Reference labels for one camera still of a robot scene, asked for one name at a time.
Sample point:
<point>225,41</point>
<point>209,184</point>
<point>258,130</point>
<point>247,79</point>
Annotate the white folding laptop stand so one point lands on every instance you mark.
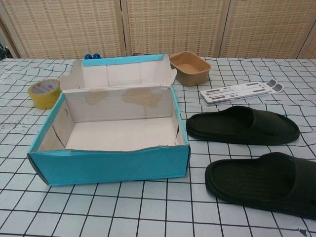
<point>234,95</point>

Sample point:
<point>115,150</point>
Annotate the black rubber slipper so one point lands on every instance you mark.
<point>271,128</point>
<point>247,187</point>

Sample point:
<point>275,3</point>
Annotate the bamboo folding screen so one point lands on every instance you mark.
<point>172,24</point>

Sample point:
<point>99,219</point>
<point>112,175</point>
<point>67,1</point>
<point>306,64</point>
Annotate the teal cardboard shoe box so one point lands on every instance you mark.
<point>98,168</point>

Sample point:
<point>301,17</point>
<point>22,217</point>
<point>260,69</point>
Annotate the yellow packing tape roll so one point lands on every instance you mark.
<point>44,101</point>

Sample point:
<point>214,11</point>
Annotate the brown paper food tray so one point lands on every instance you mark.
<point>190,79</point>

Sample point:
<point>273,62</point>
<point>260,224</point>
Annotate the blue toy building block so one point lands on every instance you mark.
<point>88,56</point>

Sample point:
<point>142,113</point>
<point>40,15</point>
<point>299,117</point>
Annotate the white black checked tablecloth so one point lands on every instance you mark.
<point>148,209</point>

